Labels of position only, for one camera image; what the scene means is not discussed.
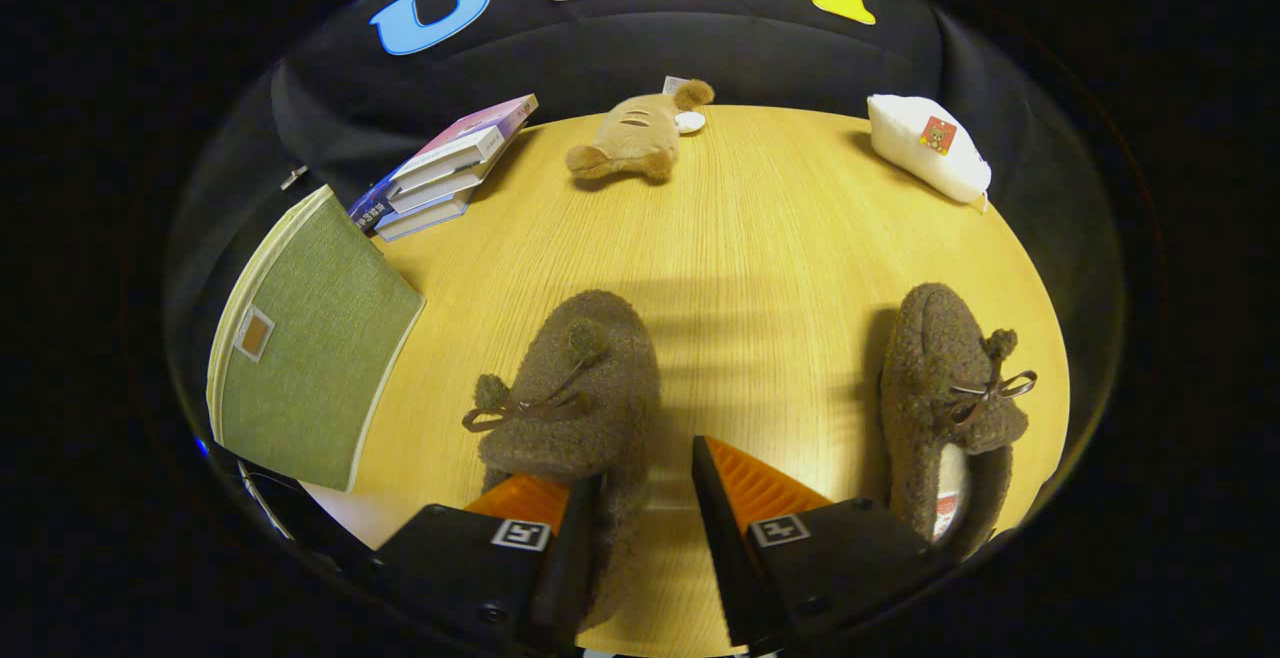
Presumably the pink book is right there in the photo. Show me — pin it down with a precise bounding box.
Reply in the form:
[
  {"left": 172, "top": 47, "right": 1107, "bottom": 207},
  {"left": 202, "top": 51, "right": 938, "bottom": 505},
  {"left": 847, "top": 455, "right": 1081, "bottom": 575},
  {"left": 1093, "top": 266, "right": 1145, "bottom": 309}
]
[{"left": 393, "top": 93, "right": 539, "bottom": 191}]

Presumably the brown plush toy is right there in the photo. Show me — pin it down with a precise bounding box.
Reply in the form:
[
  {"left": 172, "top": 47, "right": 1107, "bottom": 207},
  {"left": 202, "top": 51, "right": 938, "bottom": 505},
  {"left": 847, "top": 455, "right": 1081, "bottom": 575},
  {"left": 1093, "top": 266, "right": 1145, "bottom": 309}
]
[{"left": 565, "top": 78, "right": 716, "bottom": 184}]

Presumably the blue book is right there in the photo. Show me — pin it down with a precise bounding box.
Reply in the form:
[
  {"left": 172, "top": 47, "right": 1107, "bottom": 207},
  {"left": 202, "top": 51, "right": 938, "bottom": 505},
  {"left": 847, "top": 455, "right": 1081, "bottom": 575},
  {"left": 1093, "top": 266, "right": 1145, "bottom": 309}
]
[{"left": 348, "top": 181, "right": 473, "bottom": 243}]

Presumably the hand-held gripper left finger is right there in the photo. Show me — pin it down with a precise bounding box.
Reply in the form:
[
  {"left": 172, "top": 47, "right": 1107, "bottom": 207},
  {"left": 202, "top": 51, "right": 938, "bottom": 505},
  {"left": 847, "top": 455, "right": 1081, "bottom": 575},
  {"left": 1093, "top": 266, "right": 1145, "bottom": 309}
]
[{"left": 372, "top": 471, "right": 607, "bottom": 657}]

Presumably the brown fuzzy shoe with bow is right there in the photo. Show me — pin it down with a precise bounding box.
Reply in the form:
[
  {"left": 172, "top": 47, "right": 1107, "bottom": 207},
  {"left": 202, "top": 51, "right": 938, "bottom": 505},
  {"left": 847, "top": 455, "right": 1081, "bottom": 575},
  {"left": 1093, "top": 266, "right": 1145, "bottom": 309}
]
[
  {"left": 462, "top": 288, "right": 663, "bottom": 631},
  {"left": 878, "top": 282, "right": 1039, "bottom": 561}
]

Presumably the white book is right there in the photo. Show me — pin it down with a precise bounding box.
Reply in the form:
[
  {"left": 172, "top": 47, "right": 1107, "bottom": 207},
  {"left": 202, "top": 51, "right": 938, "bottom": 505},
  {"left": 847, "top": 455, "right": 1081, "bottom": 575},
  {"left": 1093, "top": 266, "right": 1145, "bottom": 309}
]
[
  {"left": 385, "top": 153, "right": 501, "bottom": 215},
  {"left": 378, "top": 178, "right": 481, "bottom": 229}
]

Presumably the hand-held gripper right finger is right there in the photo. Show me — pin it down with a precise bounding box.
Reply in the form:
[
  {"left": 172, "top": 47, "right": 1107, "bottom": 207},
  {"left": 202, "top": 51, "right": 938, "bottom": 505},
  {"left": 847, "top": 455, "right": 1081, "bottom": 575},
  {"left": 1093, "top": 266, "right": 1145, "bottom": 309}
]
[{"left": 690, "top": 435, "right": 941, "bottom": 657}]

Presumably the green fabric storage box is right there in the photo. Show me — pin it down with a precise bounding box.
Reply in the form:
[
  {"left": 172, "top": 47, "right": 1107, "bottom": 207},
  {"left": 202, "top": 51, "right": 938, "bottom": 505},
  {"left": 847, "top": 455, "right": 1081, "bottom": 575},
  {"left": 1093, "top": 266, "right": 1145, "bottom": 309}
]
[{"left": 205, "top": 184, "right": 428, "bottom": 494}]

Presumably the white plush toy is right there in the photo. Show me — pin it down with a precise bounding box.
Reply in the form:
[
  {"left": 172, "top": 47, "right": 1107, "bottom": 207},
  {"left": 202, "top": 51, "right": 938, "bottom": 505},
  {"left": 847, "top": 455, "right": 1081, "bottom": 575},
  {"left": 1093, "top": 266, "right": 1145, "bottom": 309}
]
[{"left": 866, "top": 93, "right": 993, "bottom": 211}]

